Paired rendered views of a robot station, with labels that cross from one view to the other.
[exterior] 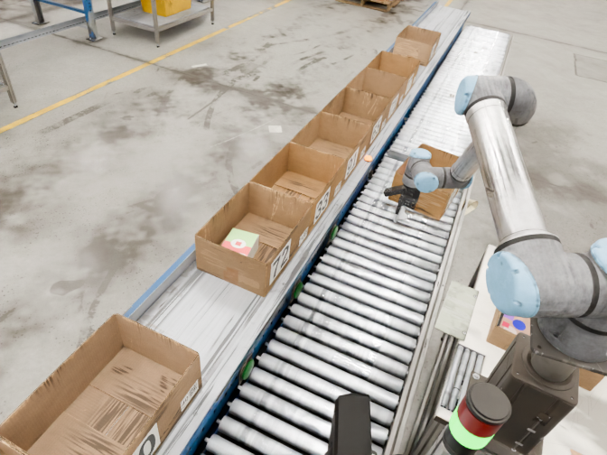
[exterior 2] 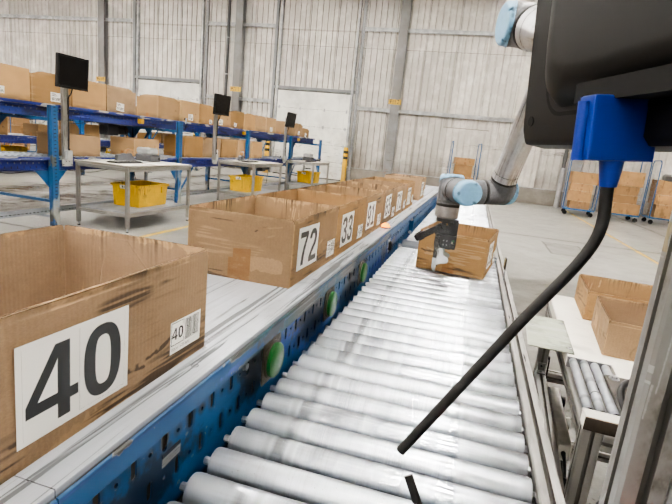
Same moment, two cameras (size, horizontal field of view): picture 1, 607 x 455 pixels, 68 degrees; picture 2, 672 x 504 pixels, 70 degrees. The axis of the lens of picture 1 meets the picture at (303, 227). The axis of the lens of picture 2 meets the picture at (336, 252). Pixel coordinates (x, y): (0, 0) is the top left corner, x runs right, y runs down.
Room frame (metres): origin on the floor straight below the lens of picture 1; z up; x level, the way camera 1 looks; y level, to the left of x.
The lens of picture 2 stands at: (-0.09, 0.09, 1.23)
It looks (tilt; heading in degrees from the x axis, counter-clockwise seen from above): 12 degrees down; 356
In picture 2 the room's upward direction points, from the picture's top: 6 degrees clockwise
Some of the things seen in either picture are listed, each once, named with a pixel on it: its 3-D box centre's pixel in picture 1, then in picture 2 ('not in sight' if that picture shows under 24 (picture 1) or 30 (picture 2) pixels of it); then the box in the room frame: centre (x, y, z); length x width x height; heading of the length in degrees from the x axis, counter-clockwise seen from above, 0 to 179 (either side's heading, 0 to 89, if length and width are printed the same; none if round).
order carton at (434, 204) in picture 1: (430, 180); (459, 247); (2.06, -0.64, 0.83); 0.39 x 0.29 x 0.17; 153
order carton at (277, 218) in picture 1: (256, 235); (269, 235); (1.28, 0.18, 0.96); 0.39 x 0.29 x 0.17; 161
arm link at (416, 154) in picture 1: (417, 163); (450, 190); (1.73, -0.46, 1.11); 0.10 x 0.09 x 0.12; 7
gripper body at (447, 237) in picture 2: (409, 194); (445, 233); (1.73, -0.47, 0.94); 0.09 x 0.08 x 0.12; 71
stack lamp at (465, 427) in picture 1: (477, 417); not in sight; (0.29, -0.24, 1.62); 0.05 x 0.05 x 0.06
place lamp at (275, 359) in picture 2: (248, 369); (276, 359); (0.80, 0.11, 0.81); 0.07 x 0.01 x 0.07; 161
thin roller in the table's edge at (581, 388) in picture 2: (452, 376); (580, 383); (0.93, -0.60, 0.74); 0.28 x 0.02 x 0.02; 157
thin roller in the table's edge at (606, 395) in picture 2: (466, 382); (603, 389); (0.91, -0.65, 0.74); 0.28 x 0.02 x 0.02; 157
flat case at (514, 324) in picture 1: (516, 325); not in sight; (1.19, -0.90, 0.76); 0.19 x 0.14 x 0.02; 152
